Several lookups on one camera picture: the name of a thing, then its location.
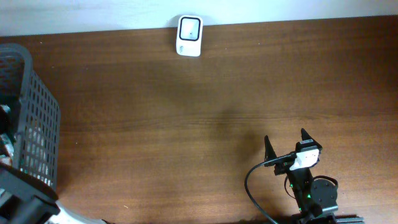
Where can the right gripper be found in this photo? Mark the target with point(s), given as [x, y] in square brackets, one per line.
[283, 167]

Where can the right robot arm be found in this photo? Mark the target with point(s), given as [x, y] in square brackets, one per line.
[315, 195]

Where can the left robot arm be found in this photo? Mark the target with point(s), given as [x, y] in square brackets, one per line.
[27, 200]

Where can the white barcode scanner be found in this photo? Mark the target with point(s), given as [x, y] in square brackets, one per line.
[189, 36]

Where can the grey plastic mesh basket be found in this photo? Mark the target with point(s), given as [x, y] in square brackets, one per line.
[30, 117]

